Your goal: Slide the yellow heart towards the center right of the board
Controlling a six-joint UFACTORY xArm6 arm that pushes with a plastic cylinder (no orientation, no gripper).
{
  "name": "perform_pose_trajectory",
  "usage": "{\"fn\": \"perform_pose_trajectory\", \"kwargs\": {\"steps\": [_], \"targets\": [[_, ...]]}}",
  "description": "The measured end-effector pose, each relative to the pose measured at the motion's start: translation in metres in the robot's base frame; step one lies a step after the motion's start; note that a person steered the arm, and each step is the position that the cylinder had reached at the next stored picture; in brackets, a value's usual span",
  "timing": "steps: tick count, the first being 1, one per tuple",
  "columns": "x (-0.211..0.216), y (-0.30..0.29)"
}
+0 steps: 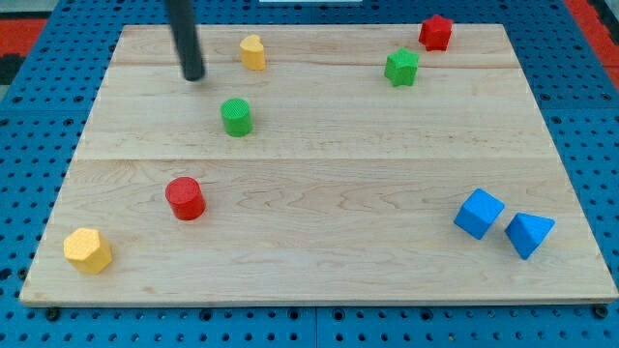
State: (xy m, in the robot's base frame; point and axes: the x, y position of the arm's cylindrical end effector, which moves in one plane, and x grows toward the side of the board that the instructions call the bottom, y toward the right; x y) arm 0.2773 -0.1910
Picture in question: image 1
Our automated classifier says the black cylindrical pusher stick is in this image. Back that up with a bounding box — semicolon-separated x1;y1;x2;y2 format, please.
164;0;206;82

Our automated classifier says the green cylinder block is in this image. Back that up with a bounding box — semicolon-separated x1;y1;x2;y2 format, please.
221;98;253;137

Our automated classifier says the blue cube block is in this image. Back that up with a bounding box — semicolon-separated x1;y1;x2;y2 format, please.
454;188;505;240

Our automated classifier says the light wooden board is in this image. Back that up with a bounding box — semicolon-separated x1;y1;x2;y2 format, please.
20;24;618;307

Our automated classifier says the green star block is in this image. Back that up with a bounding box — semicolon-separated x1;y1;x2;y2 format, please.
384;47;420;87

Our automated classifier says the blue triangular prism block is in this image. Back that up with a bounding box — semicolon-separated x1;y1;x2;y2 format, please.
505;213;555;260

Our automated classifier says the red star block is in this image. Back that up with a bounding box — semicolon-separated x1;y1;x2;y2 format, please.
418;14;454;51

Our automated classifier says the yellow hexagon block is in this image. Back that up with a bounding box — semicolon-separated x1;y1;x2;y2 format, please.
63;228;113;275

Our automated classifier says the red cylinder block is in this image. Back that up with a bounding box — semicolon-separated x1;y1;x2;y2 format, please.
164;177;207;220

